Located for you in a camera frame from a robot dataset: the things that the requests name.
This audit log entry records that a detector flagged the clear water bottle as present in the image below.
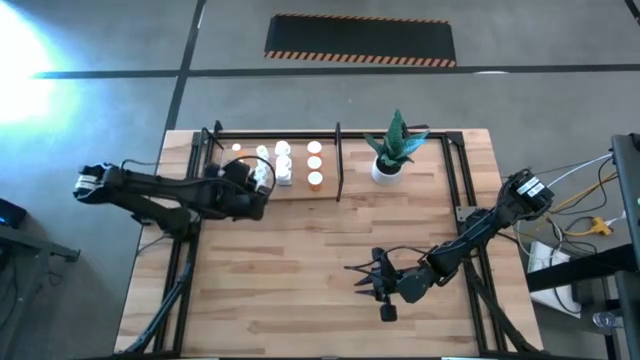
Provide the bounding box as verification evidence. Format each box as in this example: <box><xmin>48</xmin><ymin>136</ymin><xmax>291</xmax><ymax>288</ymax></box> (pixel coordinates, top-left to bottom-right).
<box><xmin>592</xmin><ymin>310</ymin><xmax>624</xmax><ymax>329</ymax></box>

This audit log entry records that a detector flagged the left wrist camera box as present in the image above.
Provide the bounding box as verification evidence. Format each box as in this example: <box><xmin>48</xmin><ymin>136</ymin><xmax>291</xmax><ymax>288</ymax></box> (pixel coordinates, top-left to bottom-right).
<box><xmin>222</xmin><ymin>160</ymin><xmax>251</xmax><ymax>187</ymax></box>

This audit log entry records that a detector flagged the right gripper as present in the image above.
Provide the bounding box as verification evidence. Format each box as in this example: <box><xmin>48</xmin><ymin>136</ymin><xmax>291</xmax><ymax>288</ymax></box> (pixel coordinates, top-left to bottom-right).
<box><xmin>343</xmin><ymin>252</ymin><xmax>434</xmax><ymax>304</ymax></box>

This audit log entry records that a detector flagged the black hazard-striped floor mat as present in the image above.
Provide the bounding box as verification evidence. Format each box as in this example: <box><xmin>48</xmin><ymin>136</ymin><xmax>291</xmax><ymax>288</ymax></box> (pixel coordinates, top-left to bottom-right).
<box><xmin>263</xmin><ymin>13</ymin><xmax>458</xmax><ymax>69</ymax></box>

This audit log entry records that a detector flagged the wooden shelf with black frame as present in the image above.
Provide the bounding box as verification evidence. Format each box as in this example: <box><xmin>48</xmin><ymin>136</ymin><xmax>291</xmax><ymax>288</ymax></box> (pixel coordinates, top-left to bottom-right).
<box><xmin>197</xmin><ymin>122</ymin><xmax>346</xmax><ymax>207</ymax></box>

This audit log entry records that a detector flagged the black metal rig frame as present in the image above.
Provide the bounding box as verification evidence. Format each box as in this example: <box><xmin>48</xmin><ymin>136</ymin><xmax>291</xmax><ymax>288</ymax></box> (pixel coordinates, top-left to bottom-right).
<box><xmin>112</xmin><ymin>119</ymin><xmax>544</xmax><ymax>360</ymax></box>

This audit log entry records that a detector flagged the black box with blue light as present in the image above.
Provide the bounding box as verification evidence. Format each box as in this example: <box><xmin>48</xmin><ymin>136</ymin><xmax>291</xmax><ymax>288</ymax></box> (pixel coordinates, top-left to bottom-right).
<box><xmin>0</xmin><ymin>197</ymin><xmax>29</xmax><ymax>230</ymax></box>

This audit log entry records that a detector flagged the green snake plant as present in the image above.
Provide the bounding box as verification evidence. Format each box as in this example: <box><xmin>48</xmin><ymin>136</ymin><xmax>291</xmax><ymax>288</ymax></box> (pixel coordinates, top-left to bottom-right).
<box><xmin>363</xmin><ymin>109</ymin><xmax>431</xmax><ymax>169</ymax></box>

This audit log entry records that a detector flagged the white power strip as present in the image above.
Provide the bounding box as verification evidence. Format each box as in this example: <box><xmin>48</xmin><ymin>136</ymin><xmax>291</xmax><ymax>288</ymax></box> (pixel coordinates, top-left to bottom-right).
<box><xmin>527</xmin><ymin>240</ymin><xmax>584</xmax><ymax>319</ymax></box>

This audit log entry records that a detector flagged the black floor stand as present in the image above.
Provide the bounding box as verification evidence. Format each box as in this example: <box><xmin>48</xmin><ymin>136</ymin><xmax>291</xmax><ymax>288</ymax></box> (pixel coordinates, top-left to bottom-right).
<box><xmin>0</xmin><ymin>224</ymin><xmax>82</xmax><ymax>360</ymax></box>

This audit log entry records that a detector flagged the white cable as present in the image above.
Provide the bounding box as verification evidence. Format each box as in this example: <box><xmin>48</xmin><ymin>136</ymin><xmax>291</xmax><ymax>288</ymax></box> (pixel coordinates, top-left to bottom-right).
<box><xmin>552</xmin><ymin>152</ymin><xmax>615</xmax><ymax>184</ymax></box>

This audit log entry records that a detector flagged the yellow cable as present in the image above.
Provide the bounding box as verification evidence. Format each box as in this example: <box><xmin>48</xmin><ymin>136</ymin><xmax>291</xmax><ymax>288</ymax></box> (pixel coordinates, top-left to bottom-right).
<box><xmin>529</xmin><ymin>172</ymin><xmax>620</xmax><ymax>236</ymax></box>

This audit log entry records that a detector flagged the yellow power plug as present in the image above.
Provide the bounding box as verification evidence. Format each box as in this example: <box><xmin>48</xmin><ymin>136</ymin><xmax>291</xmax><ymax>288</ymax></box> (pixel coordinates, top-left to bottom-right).
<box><xmin>591</xmin><ymin>215</ymin><xmax>614</xmax><ymax>237</ymax></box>

